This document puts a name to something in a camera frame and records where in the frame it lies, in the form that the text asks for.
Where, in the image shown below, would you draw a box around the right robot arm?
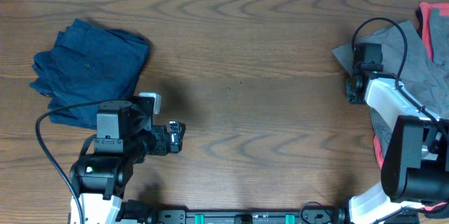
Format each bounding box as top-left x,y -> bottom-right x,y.
347,62 -> 448,223

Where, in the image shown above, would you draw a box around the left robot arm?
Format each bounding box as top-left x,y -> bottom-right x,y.
69,93 -> 186,224

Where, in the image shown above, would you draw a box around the red printed t-shirt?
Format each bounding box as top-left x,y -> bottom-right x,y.
372,1 -> 449,212

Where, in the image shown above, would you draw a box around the folded navy blue shorts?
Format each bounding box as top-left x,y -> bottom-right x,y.
30,19 -> 150,129

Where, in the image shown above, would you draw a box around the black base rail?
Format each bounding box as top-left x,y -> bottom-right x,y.
115,199 -> 351,224

